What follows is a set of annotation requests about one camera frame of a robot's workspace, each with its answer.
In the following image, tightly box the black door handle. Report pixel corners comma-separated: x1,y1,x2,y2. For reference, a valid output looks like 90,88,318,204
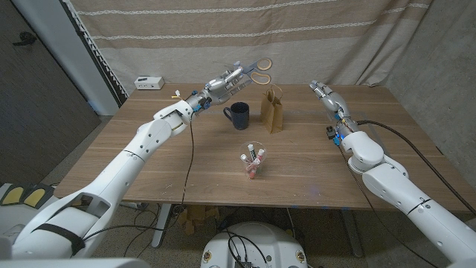
12,31,37,48

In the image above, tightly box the navy blue mug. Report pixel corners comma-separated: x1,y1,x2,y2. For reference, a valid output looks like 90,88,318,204
222,101,251,131

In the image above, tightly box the white power strip box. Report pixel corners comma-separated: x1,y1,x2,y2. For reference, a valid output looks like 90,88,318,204
134,76,166,91

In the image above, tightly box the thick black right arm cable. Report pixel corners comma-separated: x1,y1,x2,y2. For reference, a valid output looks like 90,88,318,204
356,119,476,216

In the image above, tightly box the grey table leg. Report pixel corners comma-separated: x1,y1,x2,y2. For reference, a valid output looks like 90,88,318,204
341,209,364,258

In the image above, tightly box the white door frame post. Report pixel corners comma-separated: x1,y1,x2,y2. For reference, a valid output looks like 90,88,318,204
10,0,120,116

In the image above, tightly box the white table leg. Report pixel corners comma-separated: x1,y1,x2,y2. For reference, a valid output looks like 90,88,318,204
151,203,173,249

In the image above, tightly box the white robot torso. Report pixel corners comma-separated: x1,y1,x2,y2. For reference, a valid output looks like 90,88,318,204
200,221,309,268

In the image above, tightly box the black torso cable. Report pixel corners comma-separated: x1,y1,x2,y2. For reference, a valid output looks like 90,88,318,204
222,230,269,268

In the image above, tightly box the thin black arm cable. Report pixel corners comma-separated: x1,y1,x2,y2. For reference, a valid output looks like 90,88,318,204
81,113,196,242
335,144,429,267

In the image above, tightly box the pile of wooden blocks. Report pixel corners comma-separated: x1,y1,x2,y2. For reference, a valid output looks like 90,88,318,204
174,205,221,235

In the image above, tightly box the beige striped curtain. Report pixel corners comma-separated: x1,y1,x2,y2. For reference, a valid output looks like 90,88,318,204
68,0,434,87

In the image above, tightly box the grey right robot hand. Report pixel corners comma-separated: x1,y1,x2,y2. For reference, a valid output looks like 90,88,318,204
309,80,361,137

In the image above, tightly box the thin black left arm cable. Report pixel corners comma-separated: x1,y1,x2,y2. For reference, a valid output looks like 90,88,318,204
81,113,196,242

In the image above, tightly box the brown paper bag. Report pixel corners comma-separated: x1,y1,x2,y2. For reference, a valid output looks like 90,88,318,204
260,84,284,135

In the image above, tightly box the clear plastic cup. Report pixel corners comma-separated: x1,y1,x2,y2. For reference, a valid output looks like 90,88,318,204
239,141,267,180

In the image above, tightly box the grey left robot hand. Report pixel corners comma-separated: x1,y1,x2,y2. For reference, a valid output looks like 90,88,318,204
184,66,253,112

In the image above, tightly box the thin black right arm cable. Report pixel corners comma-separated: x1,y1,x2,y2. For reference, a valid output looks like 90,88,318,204
335,144,429,267

